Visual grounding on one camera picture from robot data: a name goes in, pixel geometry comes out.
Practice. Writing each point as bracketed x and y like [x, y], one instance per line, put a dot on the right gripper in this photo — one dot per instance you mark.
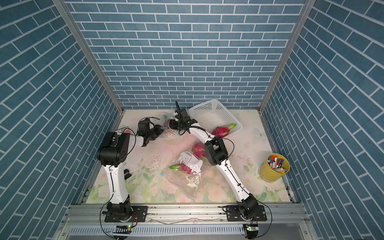
[174, 123]

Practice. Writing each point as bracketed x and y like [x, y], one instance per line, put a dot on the aluminium front rail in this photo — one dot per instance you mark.
[275, 221]

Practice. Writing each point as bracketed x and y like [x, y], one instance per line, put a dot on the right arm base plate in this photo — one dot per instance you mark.
[235, 213]

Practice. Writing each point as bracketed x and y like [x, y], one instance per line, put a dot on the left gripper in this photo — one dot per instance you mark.
[159, 130]

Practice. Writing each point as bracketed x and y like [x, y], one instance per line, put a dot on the yellow cup of markers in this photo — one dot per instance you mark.
[274, 167]

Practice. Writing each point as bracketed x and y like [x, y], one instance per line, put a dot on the near zip-top bag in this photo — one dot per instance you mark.
[192, 186]

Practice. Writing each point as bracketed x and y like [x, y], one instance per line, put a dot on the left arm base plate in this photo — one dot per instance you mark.
[134, 214]

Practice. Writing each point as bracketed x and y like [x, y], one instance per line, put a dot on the white plastic basket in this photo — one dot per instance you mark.
[212, 114]

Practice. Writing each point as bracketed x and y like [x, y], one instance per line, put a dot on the loose dragon fruit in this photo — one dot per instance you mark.
[198, 150]

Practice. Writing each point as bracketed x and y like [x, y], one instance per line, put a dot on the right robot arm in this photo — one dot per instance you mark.
[218, 156]

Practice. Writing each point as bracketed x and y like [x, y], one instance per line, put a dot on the dragon fruit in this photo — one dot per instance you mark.
[198, 150]
[224, 131]
[185, 169]

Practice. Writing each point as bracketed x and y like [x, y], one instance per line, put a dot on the zip-top bag with label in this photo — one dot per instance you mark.
[165, 118]

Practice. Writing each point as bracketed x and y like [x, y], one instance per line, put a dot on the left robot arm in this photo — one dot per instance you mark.
[112, 153]

